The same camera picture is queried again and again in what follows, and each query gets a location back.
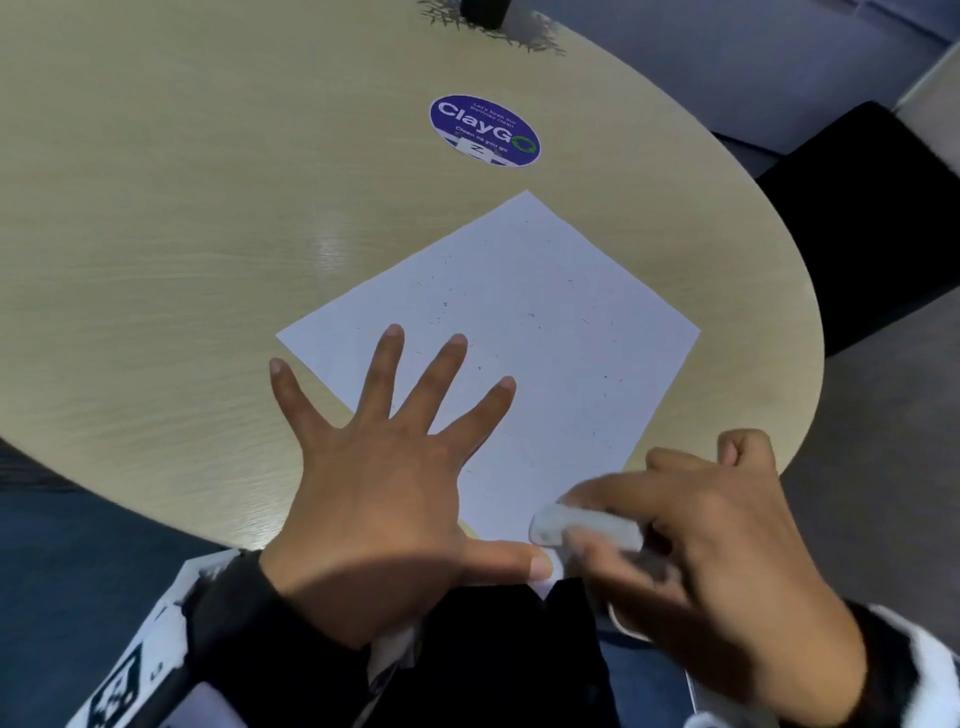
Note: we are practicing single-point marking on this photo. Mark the person's black garment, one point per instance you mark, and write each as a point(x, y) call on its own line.
point(495, 660)

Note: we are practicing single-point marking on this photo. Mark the person's right hand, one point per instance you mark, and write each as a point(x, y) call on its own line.
point(742, 570)

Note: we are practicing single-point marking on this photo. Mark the black potted plant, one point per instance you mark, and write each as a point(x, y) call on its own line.
point(484, 11)

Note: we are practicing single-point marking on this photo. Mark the person's left forearm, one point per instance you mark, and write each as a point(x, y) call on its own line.
point(277, 660)

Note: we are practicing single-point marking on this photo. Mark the person's right thumb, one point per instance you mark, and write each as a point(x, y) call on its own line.
point(611, 566)

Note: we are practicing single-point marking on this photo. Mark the white eraser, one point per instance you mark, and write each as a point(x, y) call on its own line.
point(581, 525)

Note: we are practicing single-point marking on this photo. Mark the person's left middle finger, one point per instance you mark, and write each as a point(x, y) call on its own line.
point(435, 386)

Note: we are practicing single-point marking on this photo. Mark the person's left thumb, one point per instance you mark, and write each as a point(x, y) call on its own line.
point(510, 561)

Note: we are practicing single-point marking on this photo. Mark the white wrist mount with marker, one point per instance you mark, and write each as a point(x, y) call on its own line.
point(124, 682)

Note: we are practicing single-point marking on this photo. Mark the blue oval sticker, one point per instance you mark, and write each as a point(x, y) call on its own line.
point(484, 130)

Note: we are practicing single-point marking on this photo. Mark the white paper sheet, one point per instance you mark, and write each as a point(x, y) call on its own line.
point(525, 330)

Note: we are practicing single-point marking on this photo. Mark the beige side table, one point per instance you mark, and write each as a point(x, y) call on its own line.
point(934, 105)

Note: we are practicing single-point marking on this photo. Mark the person's left hand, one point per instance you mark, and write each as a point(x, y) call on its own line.
point(375, 517)

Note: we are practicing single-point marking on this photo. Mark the black chair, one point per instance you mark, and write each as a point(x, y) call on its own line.
point(870, 225)

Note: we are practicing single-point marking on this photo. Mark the person's left little finger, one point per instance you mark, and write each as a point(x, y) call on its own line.
point(296, 405)

